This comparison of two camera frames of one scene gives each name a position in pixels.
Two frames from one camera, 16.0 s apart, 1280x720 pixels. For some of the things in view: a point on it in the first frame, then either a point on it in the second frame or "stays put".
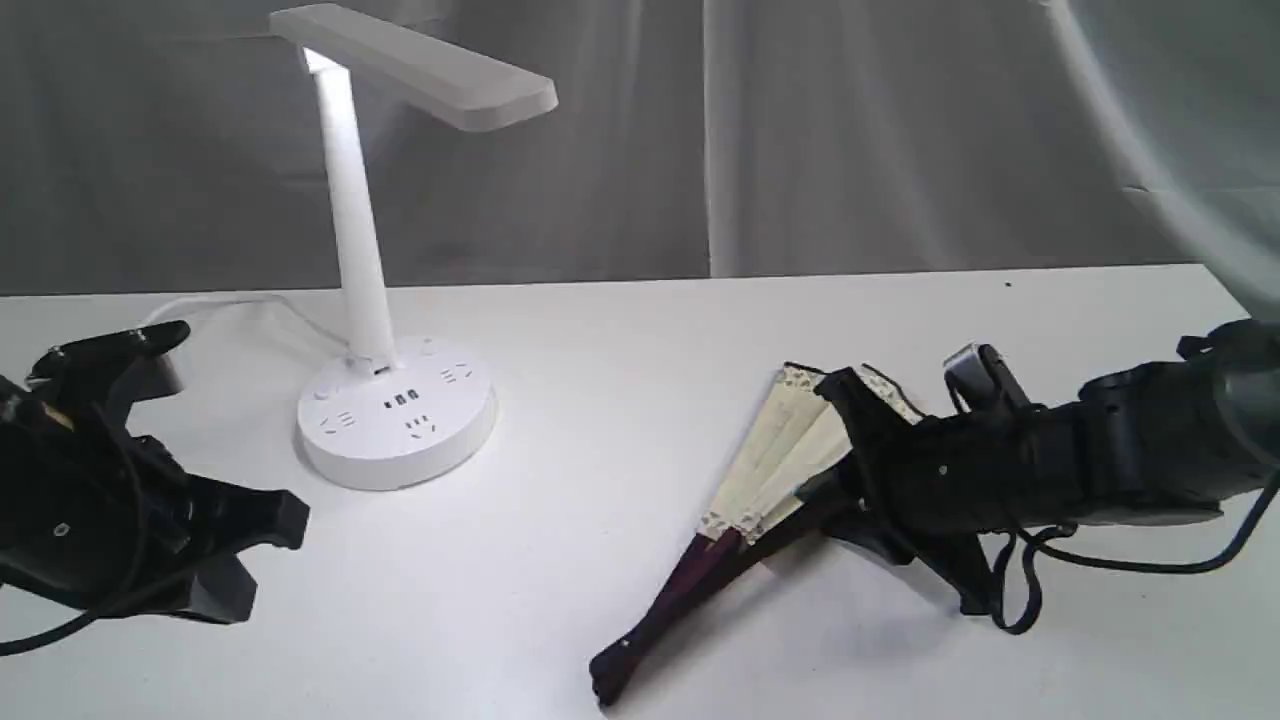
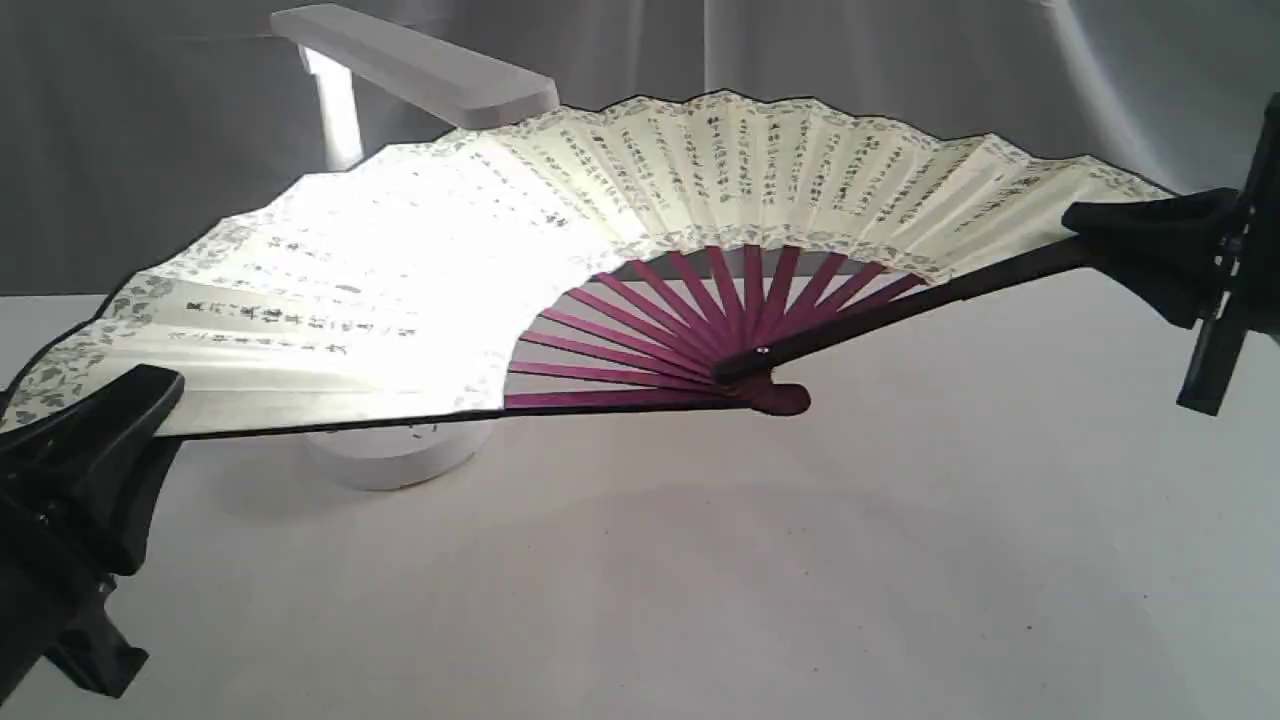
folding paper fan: (801, 434) to (684, 252)
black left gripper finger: (219, 522) to (58, 456)
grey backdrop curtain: (176, 146) stays put
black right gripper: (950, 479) to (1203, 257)
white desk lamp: (402, 412) stays put
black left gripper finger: (95, 369) to (111, 523)
